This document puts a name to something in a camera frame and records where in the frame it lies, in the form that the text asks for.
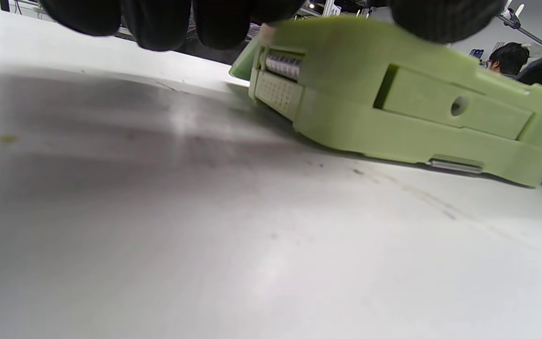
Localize person's left hand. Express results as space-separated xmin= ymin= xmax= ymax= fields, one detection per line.
xmin=40 ymin=0 xmax=507 ymax=51

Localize green panda pencil case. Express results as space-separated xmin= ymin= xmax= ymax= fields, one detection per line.
xmin=229 ymin=16 xmax=542 ymax=189

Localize black mesh office chair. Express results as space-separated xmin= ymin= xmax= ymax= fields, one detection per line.
xmin=177 ymin=19 xmax=264 ymax=66

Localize aluminium frame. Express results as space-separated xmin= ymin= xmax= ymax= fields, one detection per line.
xmin=496 ymin=0 xmax=542 ymax=50

